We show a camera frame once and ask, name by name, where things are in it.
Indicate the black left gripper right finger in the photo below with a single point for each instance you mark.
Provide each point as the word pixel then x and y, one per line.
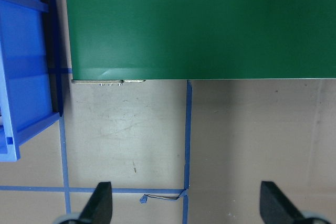
pixel 275 207

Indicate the green conveyor belt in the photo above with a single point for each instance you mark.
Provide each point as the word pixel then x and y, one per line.
pixel 201 39

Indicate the blue bin left side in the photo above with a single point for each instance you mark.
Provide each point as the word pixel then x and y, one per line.
pixel 26 108

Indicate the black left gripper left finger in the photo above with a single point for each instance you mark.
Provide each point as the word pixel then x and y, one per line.
pixel 99 207

